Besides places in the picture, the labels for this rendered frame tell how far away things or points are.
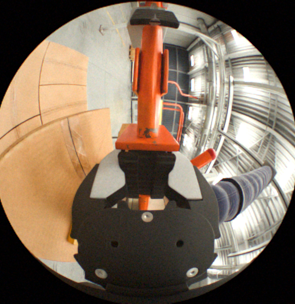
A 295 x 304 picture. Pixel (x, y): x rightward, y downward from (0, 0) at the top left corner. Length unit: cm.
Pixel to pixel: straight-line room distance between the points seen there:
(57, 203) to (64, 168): 6
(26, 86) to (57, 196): 67
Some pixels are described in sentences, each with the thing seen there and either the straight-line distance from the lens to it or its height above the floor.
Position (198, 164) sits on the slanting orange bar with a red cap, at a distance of 15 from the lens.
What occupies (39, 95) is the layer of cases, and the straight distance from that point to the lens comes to 75.
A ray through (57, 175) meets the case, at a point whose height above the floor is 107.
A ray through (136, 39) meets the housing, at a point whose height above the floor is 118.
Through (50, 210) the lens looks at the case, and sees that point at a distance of 16.
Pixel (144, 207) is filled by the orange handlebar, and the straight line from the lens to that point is 19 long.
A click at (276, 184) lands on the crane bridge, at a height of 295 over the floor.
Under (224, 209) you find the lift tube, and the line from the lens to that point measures 36.
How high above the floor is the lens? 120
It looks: 1 degrees up
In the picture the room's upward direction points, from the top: 91 degrees clockwise
